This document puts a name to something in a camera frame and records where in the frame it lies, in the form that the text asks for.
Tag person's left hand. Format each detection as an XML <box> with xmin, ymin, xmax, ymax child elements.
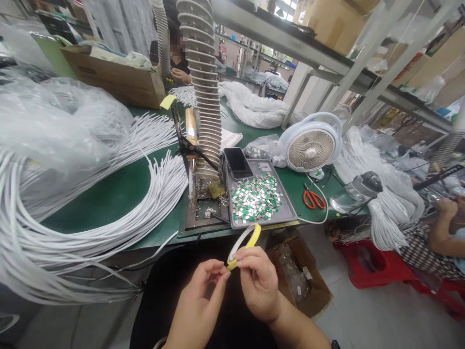
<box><xmin>170</xmin><ymin>259</ymin><xmax>232</xmax><ymax>340</ymax></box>

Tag person's right hand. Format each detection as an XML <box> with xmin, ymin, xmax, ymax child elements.
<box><xmin>233</xmin><ymin>247</ymin><xmax>288</xmax><ymax>325</ymax></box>

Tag yellow tape roll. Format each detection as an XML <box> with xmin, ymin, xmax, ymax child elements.
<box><xmin>226</xmin><ymin>223</ymin><xmax>262</xmax><ymax>272</ymax></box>

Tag person's body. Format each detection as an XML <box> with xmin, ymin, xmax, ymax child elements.
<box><xmin>129</xmin><ymin>238</ymin><xmax>280</xmax><ymax>349</ymax></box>

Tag cardboard box of parts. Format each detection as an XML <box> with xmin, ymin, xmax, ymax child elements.
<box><xmin>267</xmin><ymin>236</ymin><xmax>334</xmax><ymax>319</ymax></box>

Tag grey metal tray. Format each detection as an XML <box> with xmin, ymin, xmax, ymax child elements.
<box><xmin>224</xmin><ymin>158</ymin><xmax>299</xmax><ymax>230</ymax></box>

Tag pile of small metal connectors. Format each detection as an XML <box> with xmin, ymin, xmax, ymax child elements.
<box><xmin>229</xmin><ymin>162</ymin><xmax>284</xmax><ymax>222</ymax></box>

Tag soldering stand base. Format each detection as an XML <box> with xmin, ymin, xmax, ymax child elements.
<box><xmin>178</xmin><ymin>171</ymin><xmax>233</xmax><ymax>239</ymax></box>

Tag red plastic stool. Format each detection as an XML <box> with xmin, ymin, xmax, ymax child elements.
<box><xmin>333</xmin><ymin>238</ymin><xmax>419</xmax><ymax>290</ymax></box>

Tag black smartphone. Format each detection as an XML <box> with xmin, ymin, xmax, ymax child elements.
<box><xmin>223</xmin><ymin>147</ymin><xmax>253</xmax><ymax>182</ymax></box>

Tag grey desk lamp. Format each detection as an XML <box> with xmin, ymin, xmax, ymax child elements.
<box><xmin>329</xmin><ymin>171</ymin><xmax>384</xmax><ymax>215</ymax></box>

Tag bag of metal connectors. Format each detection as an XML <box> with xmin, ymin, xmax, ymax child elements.
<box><xmin>244</xmin><ymin>135</ymin><xmax>282</xmax><ymax>160</ymax></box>

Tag white desk fan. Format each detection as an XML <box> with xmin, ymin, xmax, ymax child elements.
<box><xmin>271</xmin><ymin>111</ymin><xmax>343</xmax><ymax>179</ymax></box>

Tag clear plastic bag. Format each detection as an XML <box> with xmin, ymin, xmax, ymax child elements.
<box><xmin>0</xmin><ymin>21</ymin><xmax>135</xmax><ymax>204</ymax></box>

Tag brown cardboard box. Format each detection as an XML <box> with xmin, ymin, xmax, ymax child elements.
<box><xmin>60</xmin><ymin>44</ymin><xmax>167</xmax><ymax>110</ymax></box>

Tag metal shelf rack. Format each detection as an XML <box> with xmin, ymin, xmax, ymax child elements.
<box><xmin>210</xmin><ymin>0</ymin><xmax>465</xmax><ymax>135</ymax></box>

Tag red-handled scissors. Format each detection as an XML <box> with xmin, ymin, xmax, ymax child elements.
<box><xmin>303</xmin><ymin>181</ymin><xmax>327</xmax><ymax>210</ymax></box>

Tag bundle of white cables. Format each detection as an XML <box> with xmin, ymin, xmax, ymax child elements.
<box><xmin>0</xmin><ymin>111</ymin><xmax>189</xmax><ymax>306</ymax></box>

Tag hanging white cable bundle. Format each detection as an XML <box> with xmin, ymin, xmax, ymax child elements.
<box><xmin>367</xmin><ymin>181</ymin><xmax>426</xmax><ymax>255</ymax></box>

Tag wooden-handled soldering iron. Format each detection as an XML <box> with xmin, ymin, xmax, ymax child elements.
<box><xmin>184</xmin><ymin>108</ymin><xmax>200</xmax><ymax>204</ymax></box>

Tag heap of white cables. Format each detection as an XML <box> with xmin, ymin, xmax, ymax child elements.
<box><xmin>217</xmin><ymin>80</ymin><xmax>310</xmax><ymax>128</ymax></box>

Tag corrugated fume extraction hose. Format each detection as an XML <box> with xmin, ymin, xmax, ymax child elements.
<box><xmin>175</xmin><ymin>0</ymin><xmax>223</xmax><ymax>179</ymax></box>

